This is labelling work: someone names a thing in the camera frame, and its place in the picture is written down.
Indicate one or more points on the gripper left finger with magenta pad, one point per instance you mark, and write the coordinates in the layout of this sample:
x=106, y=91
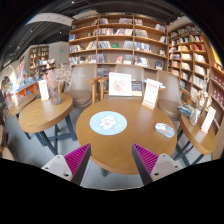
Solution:
x=72, y=166

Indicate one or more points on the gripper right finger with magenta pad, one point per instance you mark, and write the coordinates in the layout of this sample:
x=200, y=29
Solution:
x=152, y=166

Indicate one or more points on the round blue mouse pad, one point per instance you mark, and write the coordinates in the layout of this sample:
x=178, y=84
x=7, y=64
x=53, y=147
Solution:
x=108, y=123

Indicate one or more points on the round wooden left table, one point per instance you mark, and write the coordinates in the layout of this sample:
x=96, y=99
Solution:
x=41, y=118

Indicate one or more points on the round wooden right table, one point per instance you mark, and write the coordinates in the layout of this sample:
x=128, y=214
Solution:
x=204, y=143

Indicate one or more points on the stack of books right table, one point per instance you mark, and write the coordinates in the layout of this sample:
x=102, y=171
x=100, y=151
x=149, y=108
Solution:
x=186, y=109

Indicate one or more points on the beige armchair right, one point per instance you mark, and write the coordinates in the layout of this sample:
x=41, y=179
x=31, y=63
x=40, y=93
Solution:
x=169, y=98

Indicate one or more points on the beige armchair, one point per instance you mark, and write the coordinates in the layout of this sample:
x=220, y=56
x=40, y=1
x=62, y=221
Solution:
x=136, y=72
x=169, y=98
x=83, y=87

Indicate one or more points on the white sign on centre table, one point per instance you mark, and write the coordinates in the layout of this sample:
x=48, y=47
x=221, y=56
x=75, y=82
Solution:
x=151, y=93

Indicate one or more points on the white sign on table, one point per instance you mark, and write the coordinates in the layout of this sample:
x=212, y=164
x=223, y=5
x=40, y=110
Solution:
x=208, y=120
x=151, y=93
x=43, y=90

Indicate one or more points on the white sign on left table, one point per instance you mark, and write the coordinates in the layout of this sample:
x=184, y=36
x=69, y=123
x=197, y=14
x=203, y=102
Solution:
x=43, y=90

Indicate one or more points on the white sign on right table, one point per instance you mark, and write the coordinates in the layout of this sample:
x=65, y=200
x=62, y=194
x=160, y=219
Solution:
x=208, y=120

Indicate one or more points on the small wooden table far left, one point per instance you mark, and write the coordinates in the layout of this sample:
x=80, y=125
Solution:
x=16, y=109

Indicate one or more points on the beige armchair left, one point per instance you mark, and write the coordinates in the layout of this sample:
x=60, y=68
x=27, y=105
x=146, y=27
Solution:
x=83, y=87

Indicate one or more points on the vase with dried flowers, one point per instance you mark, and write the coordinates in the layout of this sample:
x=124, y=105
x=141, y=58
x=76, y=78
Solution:
x=202, y=100

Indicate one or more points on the beige armchair middle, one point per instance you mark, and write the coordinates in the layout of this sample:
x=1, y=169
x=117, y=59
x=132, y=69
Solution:
x=136, y=72

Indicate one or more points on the dark book behind card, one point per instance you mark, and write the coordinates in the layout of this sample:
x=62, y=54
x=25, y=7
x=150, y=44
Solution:
x=136, y=88

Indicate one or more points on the orange book display counter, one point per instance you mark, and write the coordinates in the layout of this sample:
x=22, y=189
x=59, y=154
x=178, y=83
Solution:
x=27, y=89

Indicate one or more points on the white picture display card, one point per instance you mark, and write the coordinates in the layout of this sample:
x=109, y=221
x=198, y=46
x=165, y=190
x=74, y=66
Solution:
x=120, y=84

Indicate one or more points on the glass vase with pink flowers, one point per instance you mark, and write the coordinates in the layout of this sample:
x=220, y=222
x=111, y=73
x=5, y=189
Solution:
x=54, y=78

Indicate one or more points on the far wooden bookshelf left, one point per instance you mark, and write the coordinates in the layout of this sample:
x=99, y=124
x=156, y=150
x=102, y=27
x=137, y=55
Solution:
x=39, y=61

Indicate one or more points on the wooden bookshelf right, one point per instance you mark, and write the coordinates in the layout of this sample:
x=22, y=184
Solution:
x=192, y=60

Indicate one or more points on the large wooden bookshelf centre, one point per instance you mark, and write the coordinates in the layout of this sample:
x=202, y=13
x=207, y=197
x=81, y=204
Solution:
x=119, y=38

